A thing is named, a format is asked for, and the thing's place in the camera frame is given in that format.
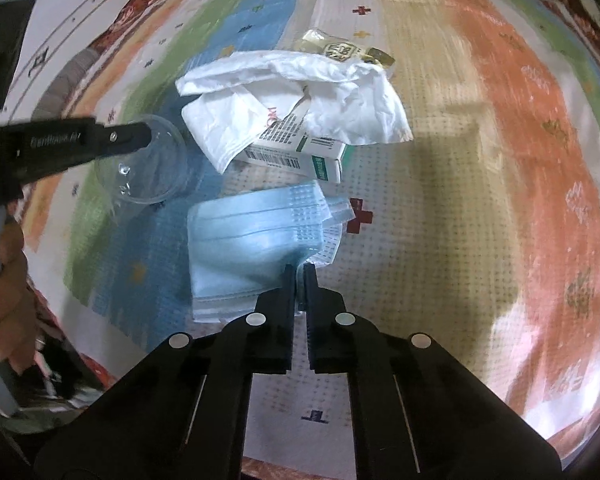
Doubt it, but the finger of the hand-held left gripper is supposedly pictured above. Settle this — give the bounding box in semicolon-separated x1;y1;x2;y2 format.
0;117;154;186

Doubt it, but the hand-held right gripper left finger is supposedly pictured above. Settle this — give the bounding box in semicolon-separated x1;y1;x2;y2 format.
32;265;297;480

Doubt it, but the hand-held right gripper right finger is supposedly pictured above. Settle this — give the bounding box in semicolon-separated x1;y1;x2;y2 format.
304;264;563;480

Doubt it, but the clear plastic cup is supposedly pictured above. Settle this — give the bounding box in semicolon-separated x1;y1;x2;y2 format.
92;114;188;206

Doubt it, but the blue face mask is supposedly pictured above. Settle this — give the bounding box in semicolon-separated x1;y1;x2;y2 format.
186;180;357;323

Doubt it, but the person's left hand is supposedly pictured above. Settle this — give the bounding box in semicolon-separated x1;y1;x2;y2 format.
0;220;38;376

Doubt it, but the white green medicine box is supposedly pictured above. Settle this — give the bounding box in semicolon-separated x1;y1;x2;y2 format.
232;132;351;185

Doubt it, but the brown floral blanket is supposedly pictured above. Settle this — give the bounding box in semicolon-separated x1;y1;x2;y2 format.
27;0;600;480

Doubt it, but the striped colourful mat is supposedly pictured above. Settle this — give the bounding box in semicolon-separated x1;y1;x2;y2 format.
0;0;600;466

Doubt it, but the white plastic bag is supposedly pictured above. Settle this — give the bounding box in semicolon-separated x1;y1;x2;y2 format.
175;50;413;173

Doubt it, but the gold foil sachet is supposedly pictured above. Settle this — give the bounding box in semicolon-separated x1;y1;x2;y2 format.
292;29;396;68

